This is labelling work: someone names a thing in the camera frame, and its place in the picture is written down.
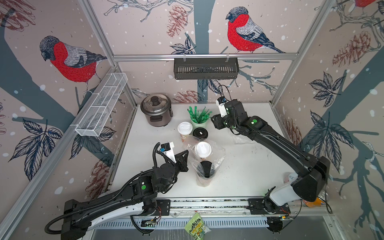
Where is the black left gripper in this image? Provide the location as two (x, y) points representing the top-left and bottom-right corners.
(160, 149), (189, 193)

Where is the white lid cup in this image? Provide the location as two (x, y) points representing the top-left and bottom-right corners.
(195, 142), (213, 161)
(178, 122), (193, 142)

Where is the clear plastic carrier bag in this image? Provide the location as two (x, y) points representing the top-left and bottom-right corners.
(183, 136), (226, 187)

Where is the black lid red cup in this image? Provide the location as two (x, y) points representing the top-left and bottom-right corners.
(197, 161), (212, 187)
(193, 128), (209, 140)

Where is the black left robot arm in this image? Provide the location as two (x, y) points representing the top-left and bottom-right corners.
(45, 143), (189, 240)

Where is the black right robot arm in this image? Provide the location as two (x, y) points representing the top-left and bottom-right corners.
(211, 97), (331, 214)

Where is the spare clear plastic bag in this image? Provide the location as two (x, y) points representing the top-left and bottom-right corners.
(235, 108), (266, 141)

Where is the green straw holder cup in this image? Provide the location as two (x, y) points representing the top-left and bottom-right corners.
(191, 120), (208, 130)

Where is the green straws bundle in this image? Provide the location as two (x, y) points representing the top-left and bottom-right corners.
(187, 106), (212, 123)

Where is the silver rice cooker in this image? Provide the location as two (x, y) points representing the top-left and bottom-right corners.
(141, 93), (173, 127)

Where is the green snack packet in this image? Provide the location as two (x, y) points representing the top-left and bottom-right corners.
(184, 212), (211, 240)

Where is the orange soda can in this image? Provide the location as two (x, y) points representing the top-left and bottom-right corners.
(303, 197), (326, 208)

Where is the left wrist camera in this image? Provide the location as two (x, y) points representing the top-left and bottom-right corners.
(160, 142), (176, 163)

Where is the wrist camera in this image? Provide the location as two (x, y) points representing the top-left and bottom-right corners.
(160, 142), (176, 163)
(216, 96), (229, 118)

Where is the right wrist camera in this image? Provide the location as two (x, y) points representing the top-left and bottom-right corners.
(216, 96), (229, 118)

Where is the black hanging wire basket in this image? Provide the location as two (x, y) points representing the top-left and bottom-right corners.
(174, 58), (240, 80)

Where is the white wire mesh shelf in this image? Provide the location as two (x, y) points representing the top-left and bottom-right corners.
(75, 73), (128, 137)

